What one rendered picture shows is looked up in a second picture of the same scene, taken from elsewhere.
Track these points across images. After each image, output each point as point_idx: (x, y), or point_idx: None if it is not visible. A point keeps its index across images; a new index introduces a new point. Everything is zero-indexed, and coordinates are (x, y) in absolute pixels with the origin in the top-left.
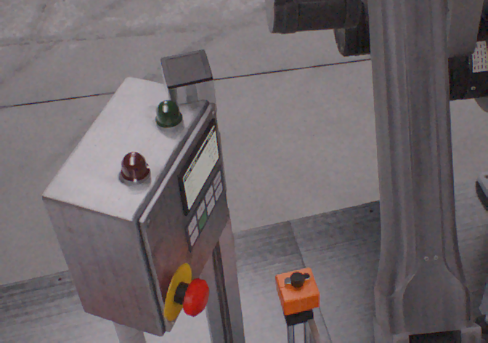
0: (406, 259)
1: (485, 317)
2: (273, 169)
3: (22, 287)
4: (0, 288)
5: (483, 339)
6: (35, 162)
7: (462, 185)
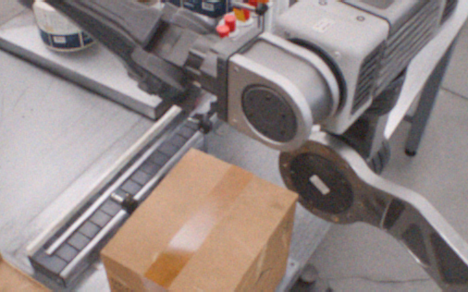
0: None
1: (208, 122)
2: None
3: (425, 70)
4: (433, 65)
5: (196, 90)
6: None
7: (302, 258)
